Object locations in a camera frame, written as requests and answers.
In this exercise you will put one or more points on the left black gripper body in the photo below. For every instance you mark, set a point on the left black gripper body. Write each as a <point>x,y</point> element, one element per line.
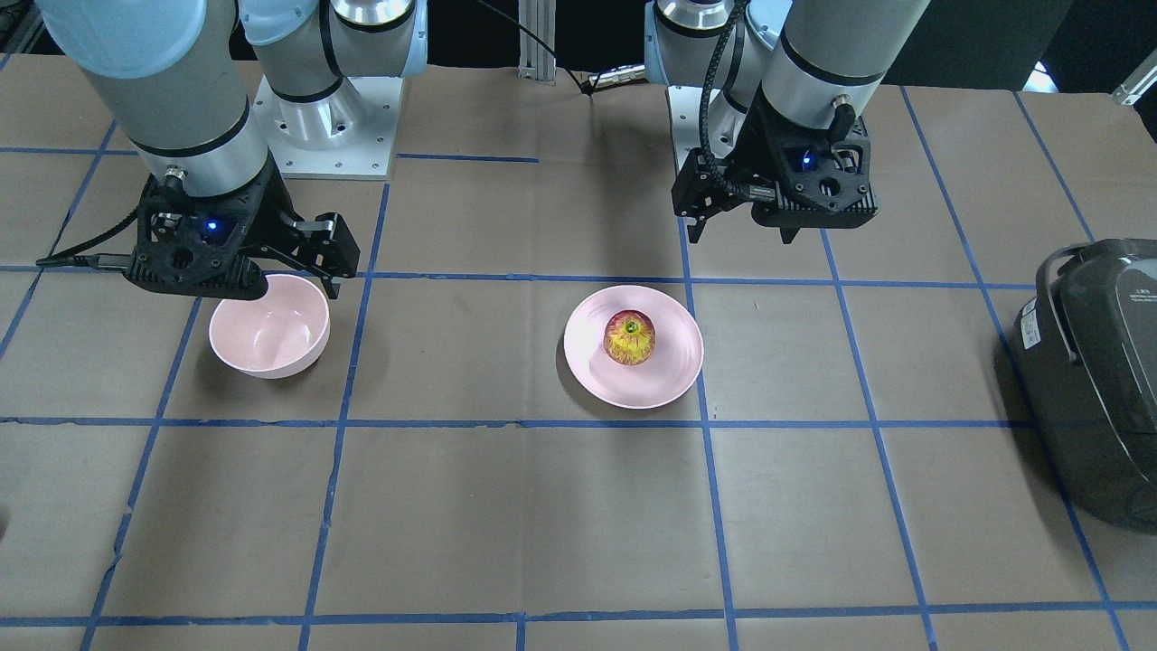
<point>757,145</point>

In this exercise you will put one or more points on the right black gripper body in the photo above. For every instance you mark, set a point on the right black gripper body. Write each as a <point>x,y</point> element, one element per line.
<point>268,201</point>

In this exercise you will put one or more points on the pink bowl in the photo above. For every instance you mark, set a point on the pink bowl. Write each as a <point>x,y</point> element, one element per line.
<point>276,336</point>

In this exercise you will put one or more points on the red yellow apple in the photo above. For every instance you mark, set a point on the red yellow apple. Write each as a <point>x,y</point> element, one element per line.
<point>629,337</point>

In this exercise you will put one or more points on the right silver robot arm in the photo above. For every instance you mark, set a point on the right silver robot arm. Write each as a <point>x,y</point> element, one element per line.
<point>222,100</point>

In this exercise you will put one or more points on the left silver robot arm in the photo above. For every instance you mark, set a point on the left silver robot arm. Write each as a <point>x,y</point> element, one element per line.
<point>802,54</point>

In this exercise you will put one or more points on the pink plate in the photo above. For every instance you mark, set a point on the pink plate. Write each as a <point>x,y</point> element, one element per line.
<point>671,371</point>

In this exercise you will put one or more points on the dark rice cooker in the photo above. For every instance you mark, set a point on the dark rice cooker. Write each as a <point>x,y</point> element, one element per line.
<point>1086,349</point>

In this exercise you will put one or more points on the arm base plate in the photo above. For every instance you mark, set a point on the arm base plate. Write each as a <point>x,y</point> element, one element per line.
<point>348,136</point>
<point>723,120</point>

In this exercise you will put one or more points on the aluminium frame post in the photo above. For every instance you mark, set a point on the aluminium frame post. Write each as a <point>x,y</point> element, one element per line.
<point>536,60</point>

